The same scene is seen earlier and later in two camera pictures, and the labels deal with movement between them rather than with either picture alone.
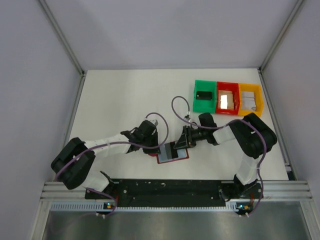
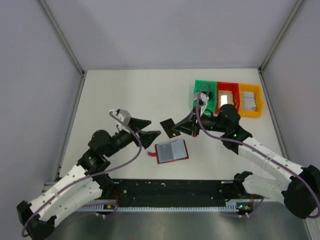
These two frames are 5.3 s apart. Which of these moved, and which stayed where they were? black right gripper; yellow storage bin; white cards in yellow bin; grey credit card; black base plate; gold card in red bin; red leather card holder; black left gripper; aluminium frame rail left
Moved: grey credit card; black left gripper; black right gripper
Stayed: aluminium frame rail left; gold card in red bin; red leather card holder; black base plate; yellow storage bin; white cards in yellow bin
